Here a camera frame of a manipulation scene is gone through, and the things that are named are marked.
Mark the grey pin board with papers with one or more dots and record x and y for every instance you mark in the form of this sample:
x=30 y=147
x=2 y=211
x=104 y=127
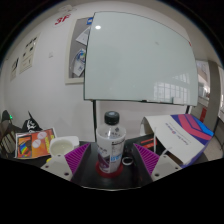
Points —
x=76 y=50

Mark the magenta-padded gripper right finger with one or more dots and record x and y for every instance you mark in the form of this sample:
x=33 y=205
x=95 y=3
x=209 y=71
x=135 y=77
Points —
x=166 y=165

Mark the large white wall poster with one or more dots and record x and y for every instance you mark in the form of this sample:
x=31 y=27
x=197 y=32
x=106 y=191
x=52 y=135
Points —
x=29 y=53

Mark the orange colourful booklet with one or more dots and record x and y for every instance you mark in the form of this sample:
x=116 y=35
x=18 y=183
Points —
x=35 y=143

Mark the small white wall poster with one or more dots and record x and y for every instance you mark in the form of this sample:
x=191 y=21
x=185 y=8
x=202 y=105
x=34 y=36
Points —
x=14 y=69

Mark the large whiteboard on stand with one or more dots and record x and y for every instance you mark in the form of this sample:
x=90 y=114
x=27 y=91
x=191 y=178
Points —
x=140 y=56

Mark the dark wooden chair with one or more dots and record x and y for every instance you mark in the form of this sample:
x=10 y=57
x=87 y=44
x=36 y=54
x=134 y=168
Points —
x=6 y=136

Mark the flat round red coaster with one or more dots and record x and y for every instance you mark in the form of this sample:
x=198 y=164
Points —
x=100 y=171

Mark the black skull flag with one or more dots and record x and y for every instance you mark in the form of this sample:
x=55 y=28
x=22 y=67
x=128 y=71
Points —
x=31 y=124

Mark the red wall floor sign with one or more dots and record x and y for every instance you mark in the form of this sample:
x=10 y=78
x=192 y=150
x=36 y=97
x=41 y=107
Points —
x=62 y=19

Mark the black and red hand tool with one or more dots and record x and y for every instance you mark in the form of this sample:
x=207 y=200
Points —
x=146 y=144

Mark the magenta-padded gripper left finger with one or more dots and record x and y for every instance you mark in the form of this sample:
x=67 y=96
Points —
x=56 y=165

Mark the blue and white cardboard box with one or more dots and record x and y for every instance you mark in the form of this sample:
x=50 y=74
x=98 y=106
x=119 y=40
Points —
x=180 y=133

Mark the clear black-capped water bottle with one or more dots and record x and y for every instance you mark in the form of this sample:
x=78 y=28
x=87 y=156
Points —
x=111 y=146

